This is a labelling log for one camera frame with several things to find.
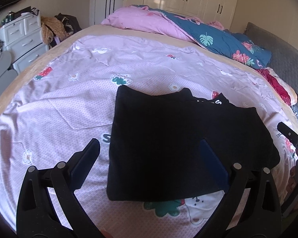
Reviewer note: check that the brown fuzzy clothes pile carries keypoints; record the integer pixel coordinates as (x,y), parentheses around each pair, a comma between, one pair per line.
(58,28)

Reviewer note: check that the beige mattress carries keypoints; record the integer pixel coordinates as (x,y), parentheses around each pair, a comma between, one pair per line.
(99,30)

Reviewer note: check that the white drawer chest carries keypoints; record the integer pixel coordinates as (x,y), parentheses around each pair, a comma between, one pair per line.
(22,37)

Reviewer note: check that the red floral pillow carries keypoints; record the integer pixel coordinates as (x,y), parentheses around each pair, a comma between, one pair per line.
(285,91)

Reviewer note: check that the grey padded headboard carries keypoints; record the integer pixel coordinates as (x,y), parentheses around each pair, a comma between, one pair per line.
(284,59)

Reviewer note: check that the right hand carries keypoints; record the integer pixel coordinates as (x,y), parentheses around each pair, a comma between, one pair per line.
(292,183)

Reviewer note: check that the black orange sweatshirt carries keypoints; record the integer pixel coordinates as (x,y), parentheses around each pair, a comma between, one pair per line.
(166,147)

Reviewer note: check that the pink and blue floral duvet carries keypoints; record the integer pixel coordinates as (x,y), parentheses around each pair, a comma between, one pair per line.
(212,36)

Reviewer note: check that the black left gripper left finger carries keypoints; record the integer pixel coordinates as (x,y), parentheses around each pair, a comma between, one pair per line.
(36,216)

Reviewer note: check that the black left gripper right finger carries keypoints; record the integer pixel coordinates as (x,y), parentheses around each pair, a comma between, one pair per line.
(250,206)

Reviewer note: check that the lilac patterned bed sheet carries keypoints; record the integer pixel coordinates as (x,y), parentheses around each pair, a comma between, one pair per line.
(72,101)

